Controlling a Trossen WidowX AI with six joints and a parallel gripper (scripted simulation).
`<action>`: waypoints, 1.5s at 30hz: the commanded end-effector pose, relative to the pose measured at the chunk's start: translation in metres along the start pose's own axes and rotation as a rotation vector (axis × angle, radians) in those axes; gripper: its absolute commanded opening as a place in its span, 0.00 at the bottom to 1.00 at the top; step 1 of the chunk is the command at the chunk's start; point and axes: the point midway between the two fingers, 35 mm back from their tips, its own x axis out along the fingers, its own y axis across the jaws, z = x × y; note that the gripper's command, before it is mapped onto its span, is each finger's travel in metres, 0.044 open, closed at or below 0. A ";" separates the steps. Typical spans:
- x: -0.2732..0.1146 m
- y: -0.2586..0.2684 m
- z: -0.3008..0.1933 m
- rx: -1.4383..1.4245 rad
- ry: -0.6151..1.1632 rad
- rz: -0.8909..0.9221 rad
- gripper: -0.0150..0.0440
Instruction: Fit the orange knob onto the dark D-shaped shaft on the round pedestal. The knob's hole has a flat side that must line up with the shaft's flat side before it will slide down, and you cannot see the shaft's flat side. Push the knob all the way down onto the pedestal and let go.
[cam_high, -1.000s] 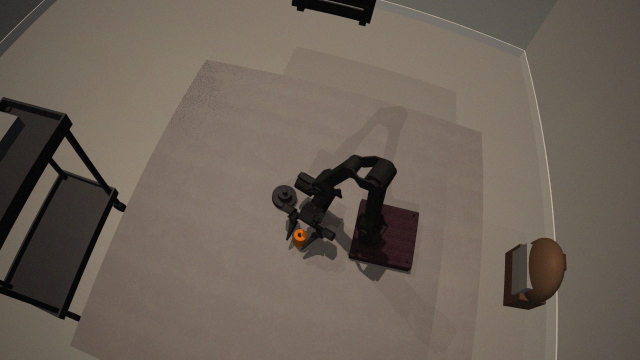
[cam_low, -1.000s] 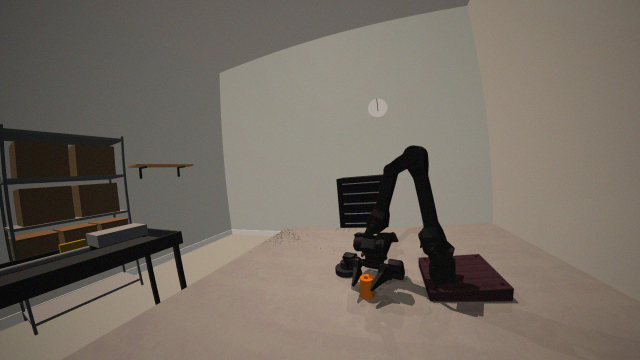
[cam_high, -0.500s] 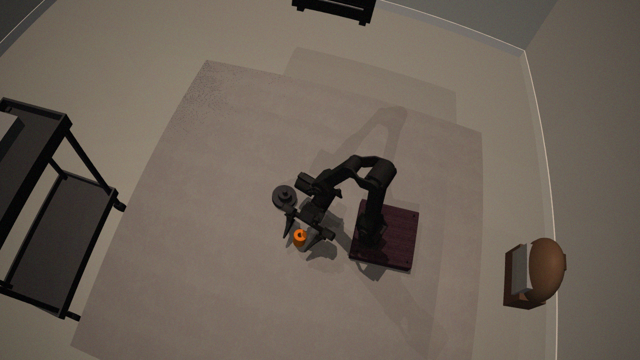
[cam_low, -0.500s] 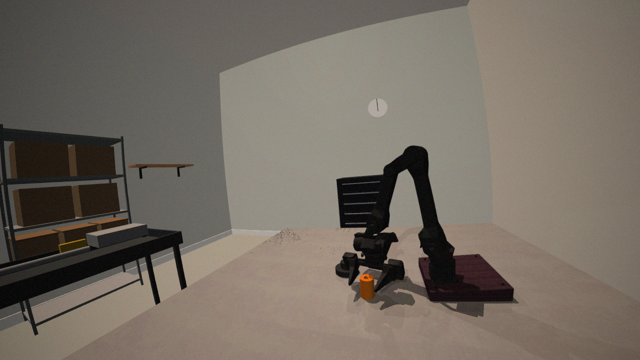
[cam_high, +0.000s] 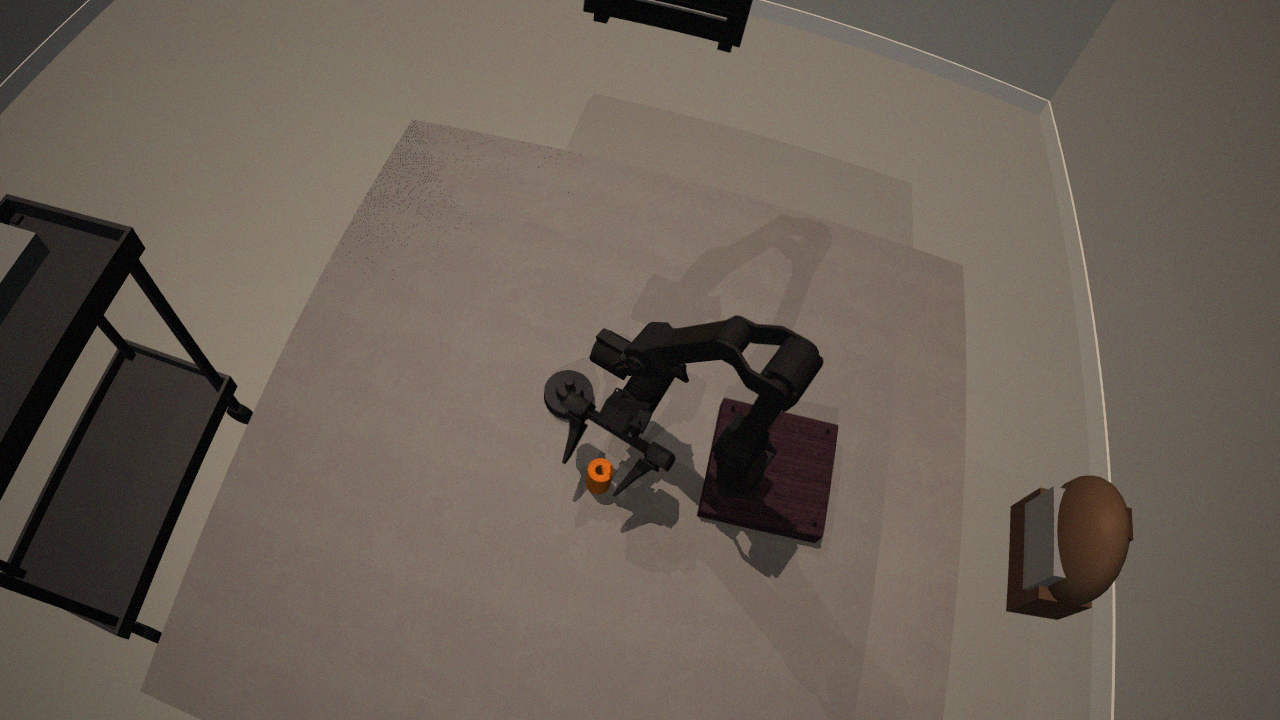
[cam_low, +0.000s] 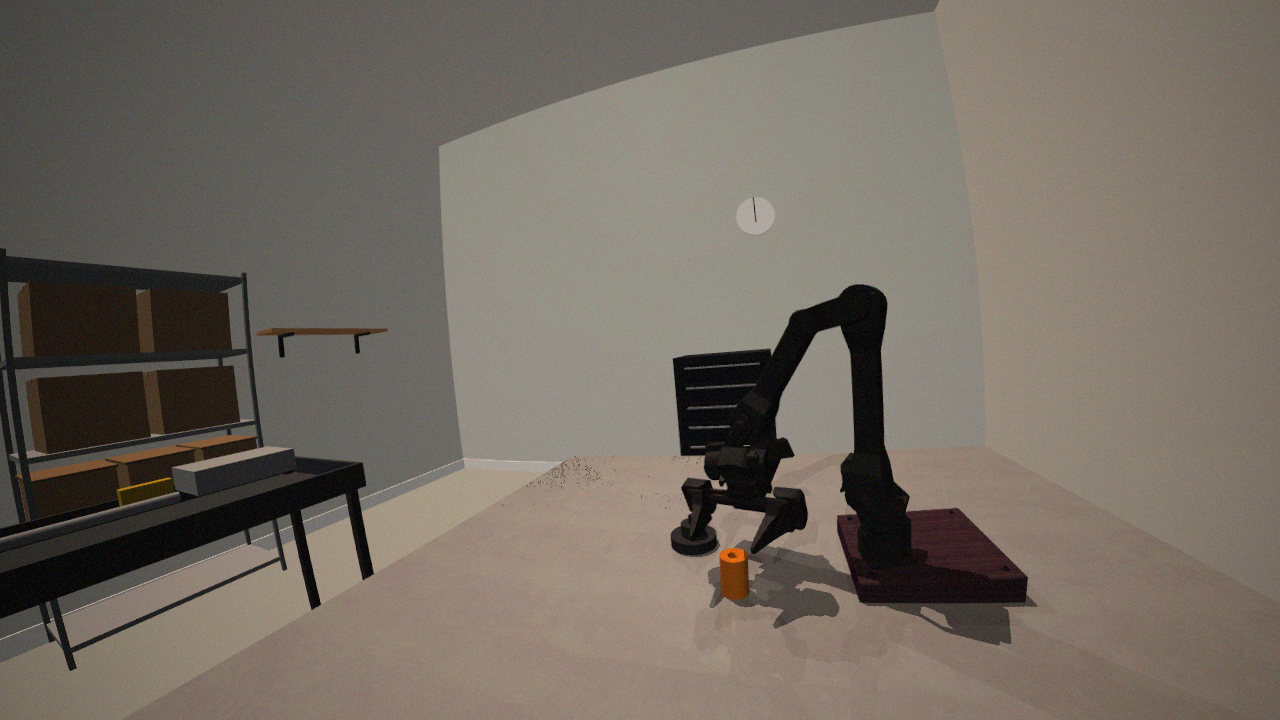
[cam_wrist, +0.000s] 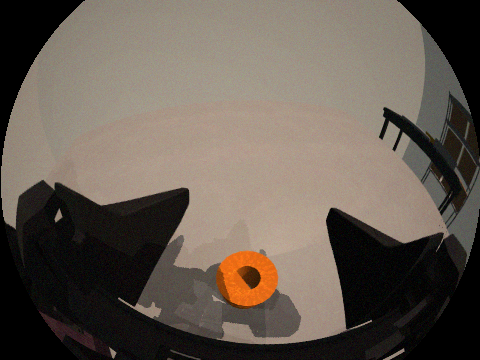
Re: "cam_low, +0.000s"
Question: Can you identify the orange knob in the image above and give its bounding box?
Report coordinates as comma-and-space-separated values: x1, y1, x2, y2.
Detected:
719, 548, 749, 600

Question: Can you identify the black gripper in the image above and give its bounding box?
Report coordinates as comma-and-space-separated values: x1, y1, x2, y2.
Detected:
681, 464, 808, 553

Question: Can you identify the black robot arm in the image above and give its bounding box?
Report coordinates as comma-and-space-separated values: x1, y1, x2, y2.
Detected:
704, 284, 916, 570

